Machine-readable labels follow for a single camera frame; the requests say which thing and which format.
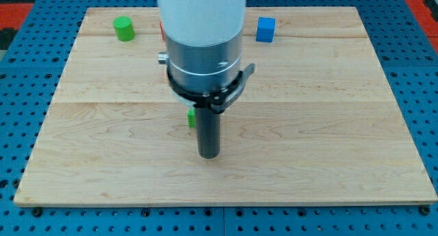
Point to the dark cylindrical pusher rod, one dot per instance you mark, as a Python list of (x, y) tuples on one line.
[(208, 132)]

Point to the black clamp with lever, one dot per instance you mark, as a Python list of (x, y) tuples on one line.
[(217, 102)]

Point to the green star block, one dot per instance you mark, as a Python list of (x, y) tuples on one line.
[(191, 117)]

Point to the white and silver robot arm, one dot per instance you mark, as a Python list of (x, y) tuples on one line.
[(203, 55)]

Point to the blue cube block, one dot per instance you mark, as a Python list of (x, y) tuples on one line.
[(265, 29)]

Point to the red block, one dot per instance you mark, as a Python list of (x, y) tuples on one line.
[(163, 35)]

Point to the green cylinder block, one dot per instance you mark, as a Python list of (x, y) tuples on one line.
[(123, 27)]

